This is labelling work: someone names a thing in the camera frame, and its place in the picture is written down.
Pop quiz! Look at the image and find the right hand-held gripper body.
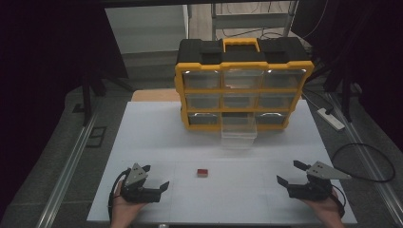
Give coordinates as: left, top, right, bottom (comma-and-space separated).
286, 160, 353, 201

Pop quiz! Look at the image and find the grid of clear drawers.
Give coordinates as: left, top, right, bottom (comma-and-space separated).
182, 68, 308, 126

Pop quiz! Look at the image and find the white power strip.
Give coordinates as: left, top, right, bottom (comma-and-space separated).
316, 107, 346, 132

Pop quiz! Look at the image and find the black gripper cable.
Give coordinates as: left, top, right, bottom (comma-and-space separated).
106, 168, 131, 223
331, 184, 347, 219

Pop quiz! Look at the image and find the person's left hand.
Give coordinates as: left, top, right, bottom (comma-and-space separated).
109, 181, 149, 228

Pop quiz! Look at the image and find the yellow black organizer cabinet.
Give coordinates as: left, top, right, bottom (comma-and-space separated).
174, 37, 316, 133

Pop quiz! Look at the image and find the wooden board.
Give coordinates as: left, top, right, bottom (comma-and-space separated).
130, 87, 182, 103

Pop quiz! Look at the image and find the metal shelf frame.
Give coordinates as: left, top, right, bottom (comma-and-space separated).
210, 0, 300, 41

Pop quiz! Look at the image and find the white panel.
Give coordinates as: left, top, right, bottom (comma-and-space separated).
105, 4, 190, 55

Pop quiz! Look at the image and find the dark curtain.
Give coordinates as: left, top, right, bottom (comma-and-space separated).
290, 0, 403, 153

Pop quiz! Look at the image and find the single clear plastic drawer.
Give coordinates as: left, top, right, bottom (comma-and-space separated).
220, 112, 259, 150

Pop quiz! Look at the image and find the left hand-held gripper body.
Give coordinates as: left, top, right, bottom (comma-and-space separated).
120, 162, 162, 204

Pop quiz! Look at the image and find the looped black cable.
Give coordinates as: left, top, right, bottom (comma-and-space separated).
331, 142, 396, 183

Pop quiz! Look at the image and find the person's right hand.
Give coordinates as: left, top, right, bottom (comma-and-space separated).
301, 187, 347, 228

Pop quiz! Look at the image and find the black stand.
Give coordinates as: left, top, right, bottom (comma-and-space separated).
79, 70, 136, 127
317, 63, 363, 124

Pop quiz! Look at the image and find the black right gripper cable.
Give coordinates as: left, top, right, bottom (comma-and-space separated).
331, 184, 347, 219

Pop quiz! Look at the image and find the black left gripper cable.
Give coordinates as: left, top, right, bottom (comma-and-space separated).
106, 168, 131, 223

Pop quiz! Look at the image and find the metal floor rail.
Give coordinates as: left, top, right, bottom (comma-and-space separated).
35, 113, 100, 228
327, 92, 403, 226

